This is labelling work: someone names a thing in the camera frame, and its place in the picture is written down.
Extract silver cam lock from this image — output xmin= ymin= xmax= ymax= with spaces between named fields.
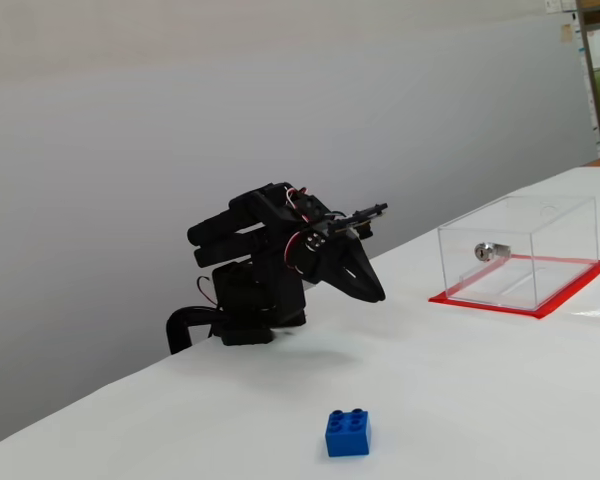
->
xmin=473 ymin=241 xmax=512 ymax=264

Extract transparent plastic box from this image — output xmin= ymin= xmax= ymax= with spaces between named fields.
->
xmin=437 ymin=194 xmax=600 ymax=312

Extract red white wrist servo wires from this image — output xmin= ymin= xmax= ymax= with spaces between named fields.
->
xmin=281 ymin=185 xmax=312 ymax=277

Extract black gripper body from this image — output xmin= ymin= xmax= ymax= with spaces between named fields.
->
xmin=291 ymin=223 xmax=352 ymax=285

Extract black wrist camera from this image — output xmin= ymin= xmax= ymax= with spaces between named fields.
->
xmin=327 ymin=201 xmax=389 ymax=240

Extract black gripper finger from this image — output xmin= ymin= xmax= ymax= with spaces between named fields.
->
xmin=319 ymin=254 xmax=377 ymax=303
xmin=342 ymin=237 xmax=386 ymax=302

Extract black table clamp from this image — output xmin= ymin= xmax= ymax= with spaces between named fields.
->
xmin=165 ymin=305 xmax=222 ymax=356

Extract red white base servo wire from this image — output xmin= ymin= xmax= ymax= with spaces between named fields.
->
xmin=195 ymin=275 xmax=220 ymax=307

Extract blue lego brick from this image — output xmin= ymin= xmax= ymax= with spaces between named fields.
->
xmin=324 ymin=408 xmax=371 ymax=458

